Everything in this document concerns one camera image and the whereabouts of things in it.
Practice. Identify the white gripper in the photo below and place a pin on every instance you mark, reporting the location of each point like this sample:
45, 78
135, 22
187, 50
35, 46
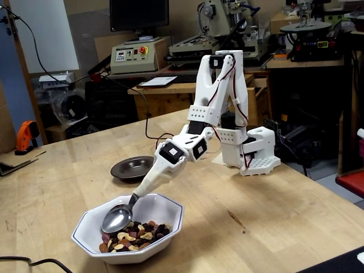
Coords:
162, 169

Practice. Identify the white octagonal bowl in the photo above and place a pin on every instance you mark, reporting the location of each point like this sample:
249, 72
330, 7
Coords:
159, 207

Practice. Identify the metal spoon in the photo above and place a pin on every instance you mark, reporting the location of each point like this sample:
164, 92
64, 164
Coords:
116, 219

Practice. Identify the nut and raisin mix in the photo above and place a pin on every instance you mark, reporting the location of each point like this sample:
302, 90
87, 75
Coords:
142, 237

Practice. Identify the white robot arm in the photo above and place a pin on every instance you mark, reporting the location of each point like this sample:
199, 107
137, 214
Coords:
263, 139

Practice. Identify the brown plate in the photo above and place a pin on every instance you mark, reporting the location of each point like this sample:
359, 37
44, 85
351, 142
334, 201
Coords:
128, 169

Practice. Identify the masking tape piece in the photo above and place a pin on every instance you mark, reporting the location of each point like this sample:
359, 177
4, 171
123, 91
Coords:
217, 161

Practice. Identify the wooden desk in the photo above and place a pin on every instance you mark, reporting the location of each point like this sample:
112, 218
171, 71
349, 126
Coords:
159, 99

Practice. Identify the black storage crate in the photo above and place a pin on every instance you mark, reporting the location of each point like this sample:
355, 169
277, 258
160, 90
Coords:
108, 99

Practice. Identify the white paper sheet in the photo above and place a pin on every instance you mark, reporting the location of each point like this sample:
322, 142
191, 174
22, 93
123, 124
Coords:
157, 81

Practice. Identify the black keyboard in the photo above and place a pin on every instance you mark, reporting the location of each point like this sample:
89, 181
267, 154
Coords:
185, 78

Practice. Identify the clear plastic bag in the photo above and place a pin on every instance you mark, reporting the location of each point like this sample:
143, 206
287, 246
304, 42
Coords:
71, 106

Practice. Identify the beige control box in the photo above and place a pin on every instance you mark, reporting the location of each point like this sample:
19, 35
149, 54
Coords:
133, 64

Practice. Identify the red clip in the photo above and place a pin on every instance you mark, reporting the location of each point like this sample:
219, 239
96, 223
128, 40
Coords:
96, 77

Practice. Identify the orange hand tool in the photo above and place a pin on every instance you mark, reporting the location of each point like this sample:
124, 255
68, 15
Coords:
24, 133

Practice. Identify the flat cardboard piece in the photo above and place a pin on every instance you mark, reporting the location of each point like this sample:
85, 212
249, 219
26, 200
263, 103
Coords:
14, 160

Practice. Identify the small white box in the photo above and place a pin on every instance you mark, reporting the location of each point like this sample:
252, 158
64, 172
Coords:
48, 81

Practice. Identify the black computer monitor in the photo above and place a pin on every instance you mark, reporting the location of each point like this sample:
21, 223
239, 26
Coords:
139, 14

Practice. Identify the grey milling machine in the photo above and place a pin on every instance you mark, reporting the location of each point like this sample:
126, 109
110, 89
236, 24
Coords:
219, 17

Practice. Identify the white board panel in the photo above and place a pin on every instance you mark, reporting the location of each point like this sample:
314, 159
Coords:
51, 34

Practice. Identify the wooden shelf board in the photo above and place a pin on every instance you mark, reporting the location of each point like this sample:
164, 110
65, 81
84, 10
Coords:
298, 64

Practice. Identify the red chair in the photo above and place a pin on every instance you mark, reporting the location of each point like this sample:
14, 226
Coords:
352, 182

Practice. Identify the brown cardboard box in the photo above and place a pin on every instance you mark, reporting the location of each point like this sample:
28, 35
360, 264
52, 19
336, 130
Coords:
280, 21

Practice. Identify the black scroll saw machine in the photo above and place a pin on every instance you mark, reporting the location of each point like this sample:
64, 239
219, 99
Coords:
312, 45

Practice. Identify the white plastic object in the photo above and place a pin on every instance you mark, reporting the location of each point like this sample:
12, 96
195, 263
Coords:
361, 145

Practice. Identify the wooden post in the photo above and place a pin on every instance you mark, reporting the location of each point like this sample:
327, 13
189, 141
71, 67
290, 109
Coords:
32, 94

